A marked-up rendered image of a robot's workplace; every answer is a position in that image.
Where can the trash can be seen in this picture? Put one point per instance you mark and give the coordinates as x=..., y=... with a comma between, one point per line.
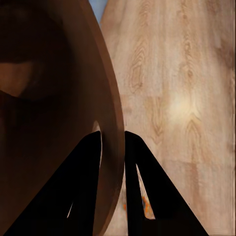
x=57, y=83

